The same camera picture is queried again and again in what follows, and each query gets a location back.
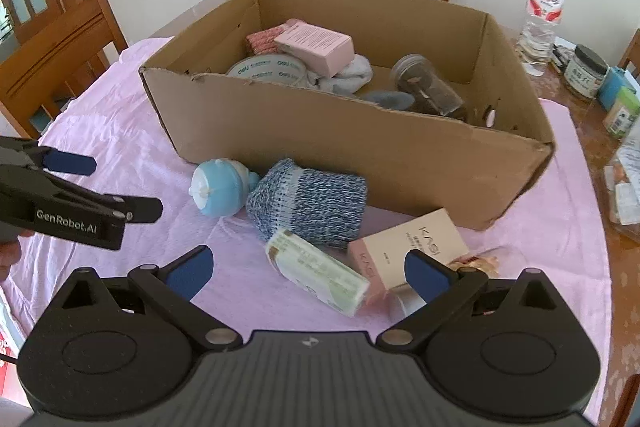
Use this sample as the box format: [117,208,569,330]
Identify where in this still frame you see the clear jar golden capsules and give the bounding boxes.
[389,246,504,323]

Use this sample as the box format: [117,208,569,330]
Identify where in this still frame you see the beige Kagi carton box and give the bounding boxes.
[347,208,470,303]

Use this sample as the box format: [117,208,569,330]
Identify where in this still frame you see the light blue round toy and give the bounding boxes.
[189,158,260,218]

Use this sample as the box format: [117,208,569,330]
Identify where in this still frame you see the green white soap box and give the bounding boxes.
[266,229,370,317]

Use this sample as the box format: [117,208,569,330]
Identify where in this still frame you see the blue grey knitted sock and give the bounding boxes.
[245,158,368,251]

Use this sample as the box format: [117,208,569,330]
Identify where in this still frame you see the grey cat figurine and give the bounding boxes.
[361,90,416,110]

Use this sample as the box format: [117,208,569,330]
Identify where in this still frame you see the clear tape roll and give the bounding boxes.
[227,53,307,86]

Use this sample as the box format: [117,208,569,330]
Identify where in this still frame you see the pink knitted sock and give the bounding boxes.
[245,20,294,55]

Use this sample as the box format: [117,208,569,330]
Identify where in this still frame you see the jar of dark cookies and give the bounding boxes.
[390,54,468,121]

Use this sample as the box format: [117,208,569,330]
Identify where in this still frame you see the white blue sock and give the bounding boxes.
[307,54,373,95]

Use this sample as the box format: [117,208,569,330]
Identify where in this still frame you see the pink carton box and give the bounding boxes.
[274,22,355,77]

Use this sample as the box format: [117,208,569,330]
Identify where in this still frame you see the wooden chair left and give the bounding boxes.
[1,0,128,139]

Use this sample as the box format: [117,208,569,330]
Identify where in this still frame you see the pink table cloth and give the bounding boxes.
[0,37,614,423]

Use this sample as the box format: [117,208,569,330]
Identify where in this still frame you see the open cardboard box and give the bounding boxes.
[140,0,555,230]

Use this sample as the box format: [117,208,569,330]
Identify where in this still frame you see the large clear jar black lid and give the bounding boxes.
[603,121,640,243]

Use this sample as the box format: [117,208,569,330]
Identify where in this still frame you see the green lid small bottle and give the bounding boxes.
[603,87,640,139]

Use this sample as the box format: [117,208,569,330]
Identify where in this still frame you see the small dark lid jar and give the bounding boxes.
[564,44,608,101]

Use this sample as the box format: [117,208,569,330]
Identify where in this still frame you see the blue container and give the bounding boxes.
[597,66,639,112]

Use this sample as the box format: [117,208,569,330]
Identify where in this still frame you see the wooden chair right back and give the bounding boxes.
[618,28,640,80]

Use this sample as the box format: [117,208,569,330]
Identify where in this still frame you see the plastic water bottle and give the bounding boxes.
[515,0,565,77]

